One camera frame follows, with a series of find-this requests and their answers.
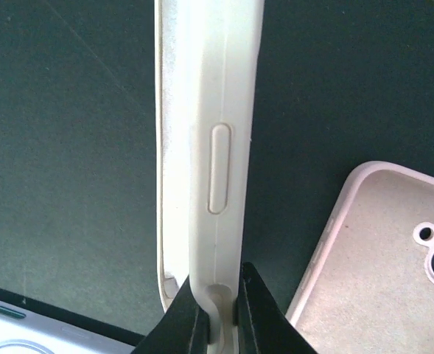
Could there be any beige cased phone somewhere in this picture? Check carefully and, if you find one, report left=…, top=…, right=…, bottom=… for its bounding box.
left=154, top=1, right=265, bottom=353

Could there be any lavender cased phone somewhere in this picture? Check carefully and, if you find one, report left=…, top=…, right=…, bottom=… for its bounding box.
left=0, top=288, right=144, bottom=353

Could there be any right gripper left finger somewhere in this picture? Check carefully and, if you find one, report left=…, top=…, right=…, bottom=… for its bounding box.
left=132, top=280, right=209, bottom=354

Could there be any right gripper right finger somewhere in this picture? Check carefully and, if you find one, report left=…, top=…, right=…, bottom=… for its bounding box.
left=237, top=263, right=315, bottom=354

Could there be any pink phone case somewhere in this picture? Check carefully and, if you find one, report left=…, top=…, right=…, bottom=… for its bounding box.
left=286, top=162, right=434, bottom=353

